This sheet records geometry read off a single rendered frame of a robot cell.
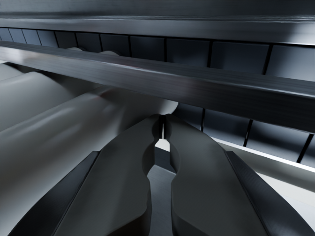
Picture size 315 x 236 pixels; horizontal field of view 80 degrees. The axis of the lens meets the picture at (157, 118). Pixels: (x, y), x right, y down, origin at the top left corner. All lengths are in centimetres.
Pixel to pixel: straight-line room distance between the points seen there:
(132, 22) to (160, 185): 20
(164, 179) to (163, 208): 6
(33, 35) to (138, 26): 18
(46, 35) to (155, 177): 23
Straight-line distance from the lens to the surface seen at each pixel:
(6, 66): 20
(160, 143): 17
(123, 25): 20
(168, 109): 16
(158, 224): 36
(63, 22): 26
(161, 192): 28
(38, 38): 31
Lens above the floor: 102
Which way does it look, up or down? 46 degrees down
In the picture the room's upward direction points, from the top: 131 degrees counter-clockwise
